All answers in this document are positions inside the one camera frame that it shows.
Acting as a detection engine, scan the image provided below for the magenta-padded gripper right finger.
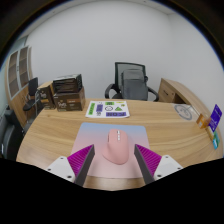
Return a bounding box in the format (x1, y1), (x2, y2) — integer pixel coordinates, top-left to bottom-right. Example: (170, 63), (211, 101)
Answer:
(133, 143), (184, 185)

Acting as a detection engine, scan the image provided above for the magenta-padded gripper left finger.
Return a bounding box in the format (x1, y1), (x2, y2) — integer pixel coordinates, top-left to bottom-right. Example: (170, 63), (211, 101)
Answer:
(44, 143), (96, 187)

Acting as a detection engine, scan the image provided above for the pink computer mouse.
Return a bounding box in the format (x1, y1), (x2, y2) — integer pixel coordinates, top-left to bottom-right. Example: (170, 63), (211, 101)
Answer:
(101, 128), (130, 166)

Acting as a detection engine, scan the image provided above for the pink and blue mouse pad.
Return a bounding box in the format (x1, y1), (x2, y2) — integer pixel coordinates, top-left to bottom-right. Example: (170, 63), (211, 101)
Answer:
(70, 122), (152, 180)

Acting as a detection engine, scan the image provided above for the white sticker sheet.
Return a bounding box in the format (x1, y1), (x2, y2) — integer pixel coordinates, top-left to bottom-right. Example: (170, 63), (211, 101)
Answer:
(85, 100), (131, 119)

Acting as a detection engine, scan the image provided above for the paper with round print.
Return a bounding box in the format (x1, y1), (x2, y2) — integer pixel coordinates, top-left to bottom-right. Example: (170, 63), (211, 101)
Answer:
(173, 103), (198, 122)

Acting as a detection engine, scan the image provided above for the wide brown cardboard box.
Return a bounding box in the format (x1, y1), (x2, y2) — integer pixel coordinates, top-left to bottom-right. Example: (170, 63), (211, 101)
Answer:
(53, 87), (86, 112)

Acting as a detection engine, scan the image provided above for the small orange box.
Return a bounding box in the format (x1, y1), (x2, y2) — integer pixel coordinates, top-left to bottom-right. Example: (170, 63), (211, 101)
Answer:
(195, 113), (212, 130)

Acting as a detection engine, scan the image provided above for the small teal card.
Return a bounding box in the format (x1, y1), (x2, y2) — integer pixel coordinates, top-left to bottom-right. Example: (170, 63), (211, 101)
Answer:
(211, 130), (221, 150)

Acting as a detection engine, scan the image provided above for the wooden side desk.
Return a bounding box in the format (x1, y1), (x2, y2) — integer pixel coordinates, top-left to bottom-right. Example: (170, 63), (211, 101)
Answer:
(157, 77), (211, 114)

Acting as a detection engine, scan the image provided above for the black leather armchair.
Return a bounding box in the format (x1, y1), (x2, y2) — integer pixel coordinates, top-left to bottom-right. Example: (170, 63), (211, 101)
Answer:
(0, 108), (26, 160)

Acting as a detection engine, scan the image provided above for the grey backpack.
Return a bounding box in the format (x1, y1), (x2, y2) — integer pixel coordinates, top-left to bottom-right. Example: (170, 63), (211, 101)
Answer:
(120, 68), (149, 101)

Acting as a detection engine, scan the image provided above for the black flat box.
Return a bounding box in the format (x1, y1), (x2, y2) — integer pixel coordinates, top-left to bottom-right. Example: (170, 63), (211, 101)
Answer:
(52, 73), (83, 94)

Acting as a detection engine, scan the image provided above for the small black chair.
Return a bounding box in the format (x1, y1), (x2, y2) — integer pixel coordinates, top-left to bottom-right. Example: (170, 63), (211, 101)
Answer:
(22, 77), (44, 116)

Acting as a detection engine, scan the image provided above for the wooden shelf cabinet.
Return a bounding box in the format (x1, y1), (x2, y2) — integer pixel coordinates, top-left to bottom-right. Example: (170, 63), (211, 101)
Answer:
(4, 45), (38, 128)

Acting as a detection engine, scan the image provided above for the black mesh office chair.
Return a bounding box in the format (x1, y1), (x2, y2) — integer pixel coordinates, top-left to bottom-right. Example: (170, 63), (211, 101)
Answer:
(104, 61), (160, 102)

